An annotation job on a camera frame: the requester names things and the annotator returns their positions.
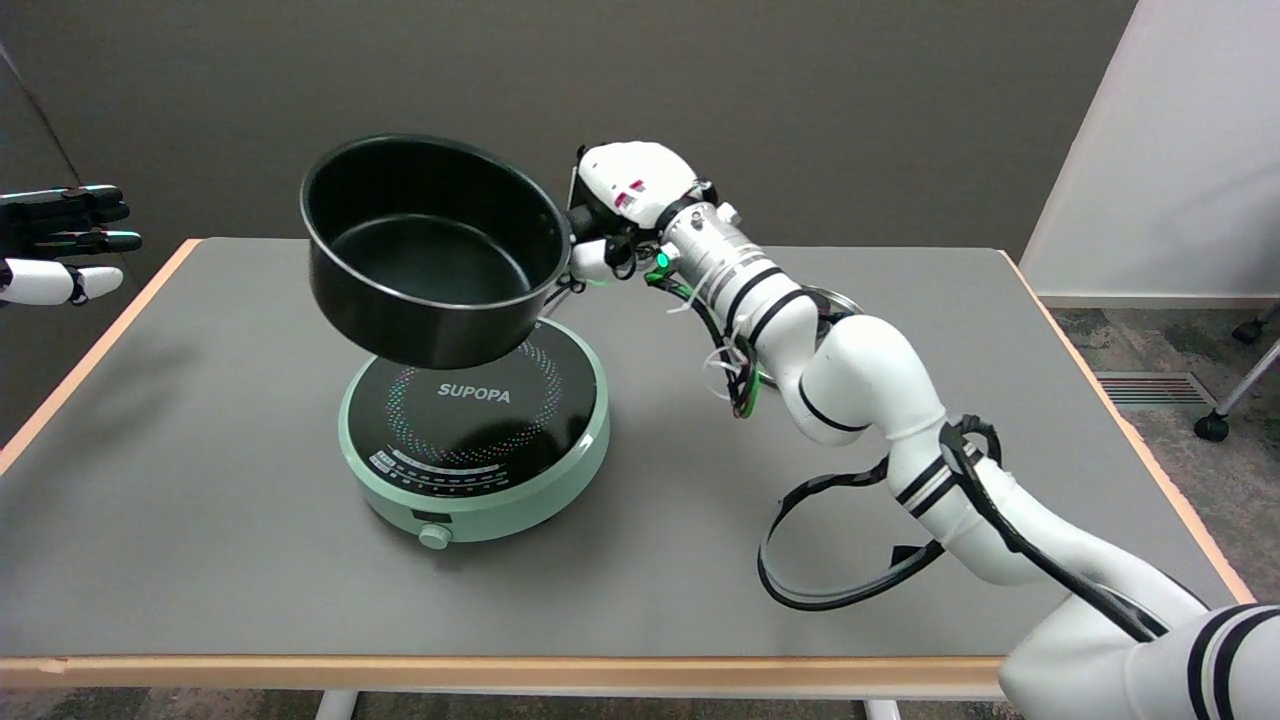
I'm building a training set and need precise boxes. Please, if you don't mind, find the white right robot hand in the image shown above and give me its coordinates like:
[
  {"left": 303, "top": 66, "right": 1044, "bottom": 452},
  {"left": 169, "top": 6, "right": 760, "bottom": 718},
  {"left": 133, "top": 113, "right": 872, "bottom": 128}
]
[{"left": 568, "top": 141, "right": 716, "bottom": 286}]

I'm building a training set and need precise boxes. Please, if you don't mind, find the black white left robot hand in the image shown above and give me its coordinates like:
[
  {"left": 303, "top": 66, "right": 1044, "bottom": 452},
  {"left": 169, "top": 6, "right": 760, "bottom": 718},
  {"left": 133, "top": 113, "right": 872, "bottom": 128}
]
[{"left": 0, "top": 185, "right": 143, "bottom": 308}]

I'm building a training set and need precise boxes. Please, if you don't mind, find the black pot with handle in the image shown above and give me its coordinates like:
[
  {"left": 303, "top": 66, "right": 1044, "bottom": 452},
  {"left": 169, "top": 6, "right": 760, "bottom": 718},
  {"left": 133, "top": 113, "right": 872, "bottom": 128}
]
[{"left": 300, "top": 134, "right": 591, "bottom": 371}]

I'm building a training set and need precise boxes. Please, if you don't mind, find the green round induction cooker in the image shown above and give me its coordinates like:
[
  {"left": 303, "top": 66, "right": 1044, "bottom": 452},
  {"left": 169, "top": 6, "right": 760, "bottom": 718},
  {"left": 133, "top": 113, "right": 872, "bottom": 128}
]
[{"left": 338, "top": 318, "right": 611, "bottom": 551}]

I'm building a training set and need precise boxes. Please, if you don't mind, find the glass lid with black knob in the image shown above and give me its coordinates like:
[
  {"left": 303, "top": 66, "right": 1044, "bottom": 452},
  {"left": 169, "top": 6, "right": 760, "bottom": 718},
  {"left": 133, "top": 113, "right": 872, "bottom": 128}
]
[{"left": 800, "top": 285, "right": 863, "bottom": 321}]

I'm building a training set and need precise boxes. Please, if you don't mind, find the grey table mat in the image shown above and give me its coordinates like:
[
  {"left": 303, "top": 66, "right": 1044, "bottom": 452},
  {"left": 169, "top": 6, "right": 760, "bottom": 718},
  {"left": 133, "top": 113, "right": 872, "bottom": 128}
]
[{"left": 0, "top": 238, "right": 1241, "bottom": 659}]

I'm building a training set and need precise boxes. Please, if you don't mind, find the wooden edged table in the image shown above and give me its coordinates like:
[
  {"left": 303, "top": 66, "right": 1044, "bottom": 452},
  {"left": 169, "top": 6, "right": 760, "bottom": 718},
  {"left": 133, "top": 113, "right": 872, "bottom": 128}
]
[{"left": 0, "top": 238, "right": 1256, "bottom": 701}]

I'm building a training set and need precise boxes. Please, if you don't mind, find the floor air vent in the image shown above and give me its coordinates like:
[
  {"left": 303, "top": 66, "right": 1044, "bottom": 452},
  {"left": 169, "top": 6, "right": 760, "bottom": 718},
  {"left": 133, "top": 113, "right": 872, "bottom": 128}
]
[{"left": 1093, "top": 372, "right": 1218, "bottom": 408}]

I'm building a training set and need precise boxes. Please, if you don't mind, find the grey chair leg with caster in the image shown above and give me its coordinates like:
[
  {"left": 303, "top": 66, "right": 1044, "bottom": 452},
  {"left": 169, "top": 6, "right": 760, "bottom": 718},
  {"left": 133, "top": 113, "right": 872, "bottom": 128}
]
[
  {"left": 1195, "top": 340, "right": 1280, "bottom": 443},
  {"left": 1232, "top": 305, "right": 1280, "bottom": 346}
]

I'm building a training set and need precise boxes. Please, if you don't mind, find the coloured wrist wire bundle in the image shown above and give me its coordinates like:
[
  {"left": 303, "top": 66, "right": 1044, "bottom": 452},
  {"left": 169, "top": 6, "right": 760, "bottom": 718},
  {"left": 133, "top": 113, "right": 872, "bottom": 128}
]
[{"left": 645, "top": 270, "right": 766, "bottom": 421}]

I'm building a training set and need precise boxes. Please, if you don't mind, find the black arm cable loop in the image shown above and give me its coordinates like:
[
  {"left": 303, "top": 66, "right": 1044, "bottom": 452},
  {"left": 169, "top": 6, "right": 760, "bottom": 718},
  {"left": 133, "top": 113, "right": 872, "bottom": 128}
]
[{"left": 757, "top": 415, "right": 1171, "bottom": 641}]

